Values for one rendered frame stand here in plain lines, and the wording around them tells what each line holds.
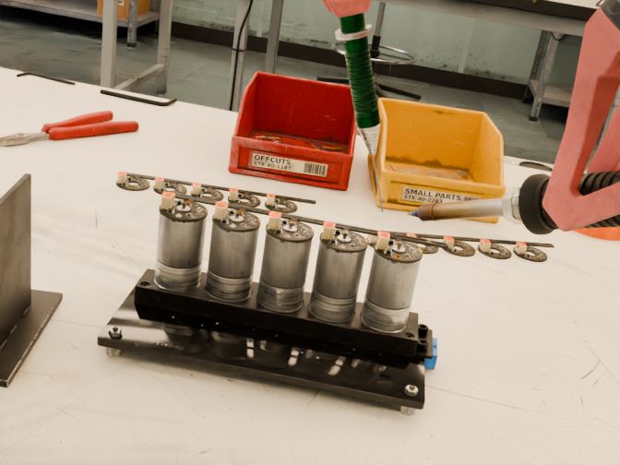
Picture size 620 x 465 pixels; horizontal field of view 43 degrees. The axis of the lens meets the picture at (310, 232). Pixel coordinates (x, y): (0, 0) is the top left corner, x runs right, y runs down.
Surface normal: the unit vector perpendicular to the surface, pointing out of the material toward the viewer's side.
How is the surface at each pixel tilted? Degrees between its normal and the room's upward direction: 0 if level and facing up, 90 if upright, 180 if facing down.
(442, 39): 90
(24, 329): 0
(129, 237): 0
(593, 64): 108
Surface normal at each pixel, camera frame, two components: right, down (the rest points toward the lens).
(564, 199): -0.84, 0.25
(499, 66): -0.17, 0.38
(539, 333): 0.14, -0.90
